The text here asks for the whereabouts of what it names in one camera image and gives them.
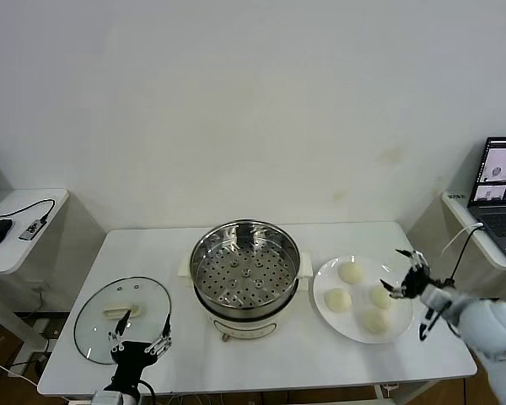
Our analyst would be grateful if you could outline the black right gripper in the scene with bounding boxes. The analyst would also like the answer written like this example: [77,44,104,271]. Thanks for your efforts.
[379,248,432,300]

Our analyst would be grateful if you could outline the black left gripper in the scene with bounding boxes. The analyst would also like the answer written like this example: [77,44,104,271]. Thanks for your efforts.
[106,310,173,388]

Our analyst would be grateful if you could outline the white steamed baozi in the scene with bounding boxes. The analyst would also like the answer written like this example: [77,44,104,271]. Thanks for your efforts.
[359,309,391,335]
[323,288,353,314]
[369,284,396,310]
[337,262,366,284]

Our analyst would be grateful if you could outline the perforated steel steamer basket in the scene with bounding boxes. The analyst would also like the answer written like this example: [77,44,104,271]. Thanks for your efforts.
[188,218,301,313]

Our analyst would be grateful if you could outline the round glass pot lid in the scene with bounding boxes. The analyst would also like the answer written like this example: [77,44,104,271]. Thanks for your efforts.
[73,276,172,366]

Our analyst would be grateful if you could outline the round white plate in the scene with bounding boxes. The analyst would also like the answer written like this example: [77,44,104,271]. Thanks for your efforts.
[312,255,417,345]

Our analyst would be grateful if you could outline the white side desk with laptop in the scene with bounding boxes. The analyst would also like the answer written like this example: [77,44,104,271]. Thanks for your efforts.
[441,189,506,307]

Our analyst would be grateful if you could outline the grey open laptop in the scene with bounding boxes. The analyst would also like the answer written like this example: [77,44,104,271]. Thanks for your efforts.
[466,135,506,266]

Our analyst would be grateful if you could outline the cream electric cooking pot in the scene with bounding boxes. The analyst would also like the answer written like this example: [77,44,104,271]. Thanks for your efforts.
[177,251,314,343]

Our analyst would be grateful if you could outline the white side desk with mouse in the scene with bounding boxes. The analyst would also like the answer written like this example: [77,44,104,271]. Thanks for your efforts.
[0,188,71,351]

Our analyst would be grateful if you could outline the grey usb hub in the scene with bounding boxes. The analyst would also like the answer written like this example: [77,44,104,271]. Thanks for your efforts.
[19,219,43,241]

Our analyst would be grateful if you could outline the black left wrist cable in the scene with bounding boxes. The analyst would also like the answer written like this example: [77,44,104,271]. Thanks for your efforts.
[137,378,158,401]

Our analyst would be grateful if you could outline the black laptop power cable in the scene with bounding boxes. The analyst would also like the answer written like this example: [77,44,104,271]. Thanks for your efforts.
[446,226,486,288]

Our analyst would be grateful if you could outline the white laptop cable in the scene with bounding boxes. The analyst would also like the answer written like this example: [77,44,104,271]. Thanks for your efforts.
[442,223,486,254]

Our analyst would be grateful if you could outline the white table frame bracket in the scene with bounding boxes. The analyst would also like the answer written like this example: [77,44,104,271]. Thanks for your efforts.
[373,381,406,405]

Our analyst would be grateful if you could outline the black usb hub cable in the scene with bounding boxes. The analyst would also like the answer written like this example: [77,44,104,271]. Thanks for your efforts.
[0,197,56,231]

